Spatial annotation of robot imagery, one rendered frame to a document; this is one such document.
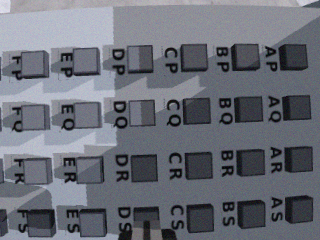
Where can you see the large grey box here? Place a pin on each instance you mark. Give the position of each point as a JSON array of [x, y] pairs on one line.
[[85, 150]]

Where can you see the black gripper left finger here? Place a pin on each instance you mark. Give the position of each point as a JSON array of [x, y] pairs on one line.
[[139, 232]]

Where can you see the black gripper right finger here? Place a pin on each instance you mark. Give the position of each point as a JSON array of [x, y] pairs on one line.
[[154, 232]]

